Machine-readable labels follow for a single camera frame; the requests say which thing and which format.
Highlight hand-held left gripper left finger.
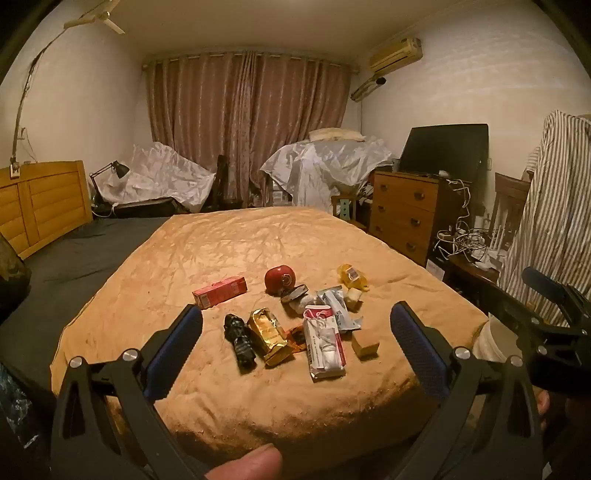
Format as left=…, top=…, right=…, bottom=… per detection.
left=50, top=304, right=204, bottom=480

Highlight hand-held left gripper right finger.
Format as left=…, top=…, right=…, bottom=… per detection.
left=389, top=301, right=546, bottom=480

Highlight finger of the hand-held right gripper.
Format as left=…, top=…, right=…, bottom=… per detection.
left=522, top=267, right=591, bottom=324
left=478, top=291, right=555, bottom=356

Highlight white bucket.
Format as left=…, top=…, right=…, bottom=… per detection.
left=472, top=318, right=520, bottom=363

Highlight small cardboard box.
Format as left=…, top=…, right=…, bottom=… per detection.
left=352, top=330, right=380, bottom=361

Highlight black plastic wrapper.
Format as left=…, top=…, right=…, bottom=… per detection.
left=224, top=314, right=256, bottom=370

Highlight gold foil packet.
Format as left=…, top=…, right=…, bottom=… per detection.
left=247, top=308, right=295, bottom=368

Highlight red and white packet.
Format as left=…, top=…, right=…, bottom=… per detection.
left=302, top=305, right=346, bottom=381

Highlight orange wrapper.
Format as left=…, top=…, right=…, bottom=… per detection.
left=284, top=325, right=308, bottom=354

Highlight person's right hand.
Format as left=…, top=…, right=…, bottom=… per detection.
left=536, top=390, right=552, bottom=430

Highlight person's left hand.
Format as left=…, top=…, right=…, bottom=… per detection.
left=203, top=443, right=283, bottom=480

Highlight low wooden table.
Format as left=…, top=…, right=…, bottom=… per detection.
left=445, top=254, right=502, bottom=306

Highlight pink box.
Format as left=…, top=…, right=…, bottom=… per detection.
left=192, top=275, right=248, bottom=309

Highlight striped shirt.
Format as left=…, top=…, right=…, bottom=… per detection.
left=499, top=110, right=591, bottom=328

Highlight brown slatted chair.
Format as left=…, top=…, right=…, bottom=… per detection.
left=489, top=172, right=532, bottom=241

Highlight white crumpled wrapper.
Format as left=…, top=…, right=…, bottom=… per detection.
left=316, top=286, right=363, bottom=330

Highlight yellow plastic wrapper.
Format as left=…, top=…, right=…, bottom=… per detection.
left=337, top=263, right=371, bottom=292

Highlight red round tin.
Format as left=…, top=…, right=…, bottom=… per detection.
left=264, top=265, right=296, bottom=296

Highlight dark grey bed sheet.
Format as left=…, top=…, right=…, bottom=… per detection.
left=0, top=215, right=169, bottom=407

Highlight wooden dresser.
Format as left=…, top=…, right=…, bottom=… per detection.
left=369, top=170, right=462, bottom=267

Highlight small wooden chair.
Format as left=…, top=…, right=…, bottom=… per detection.
left=331, top=194, right=370, bottom=232

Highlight white plastic cover sheet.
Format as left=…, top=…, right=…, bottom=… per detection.
left=261, top=136, right=393, bottom=215
left=99, top=143, right=217, bottom=213

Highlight black monitor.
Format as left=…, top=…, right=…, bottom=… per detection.
left=399, top=123, right=489, bottom=185

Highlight black desk lamp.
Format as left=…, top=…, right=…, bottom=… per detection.
left=89, top=161, right=131, bottom=217

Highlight dark bag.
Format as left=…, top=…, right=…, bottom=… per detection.
left=0, top=233, right=32, bottom=319

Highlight clear plastic bag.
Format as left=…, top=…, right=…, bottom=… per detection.
left=0, top=364, right=56, bottom=480

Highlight brown curtain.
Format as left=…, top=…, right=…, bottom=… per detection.
left=143, top=51, right=354, bottom=209

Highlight white pillow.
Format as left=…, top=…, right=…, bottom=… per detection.
left=308, top=128, right=365, bottom=143

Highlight beige air conditioner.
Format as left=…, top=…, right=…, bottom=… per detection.
left=368, top=37, right=423, bottom=75

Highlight tangle of white cables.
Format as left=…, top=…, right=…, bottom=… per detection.
left=434, top=180, right=509, bottom=273

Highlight beige wall pipe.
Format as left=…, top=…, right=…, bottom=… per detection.
left=350, top=76, right=387, bottom=102

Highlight thin wall cable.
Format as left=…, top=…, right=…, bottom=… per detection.
left=9, top=28, right=65, bottom=176

